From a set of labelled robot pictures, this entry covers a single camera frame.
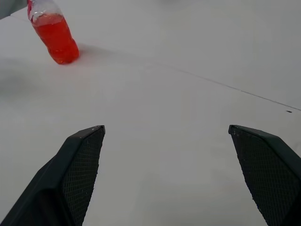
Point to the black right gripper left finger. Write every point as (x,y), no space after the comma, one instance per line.
(58,179)

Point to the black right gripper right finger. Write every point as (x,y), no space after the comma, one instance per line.
(270,174)

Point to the red liquid plastic bottle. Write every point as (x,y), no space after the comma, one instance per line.
(56,40)

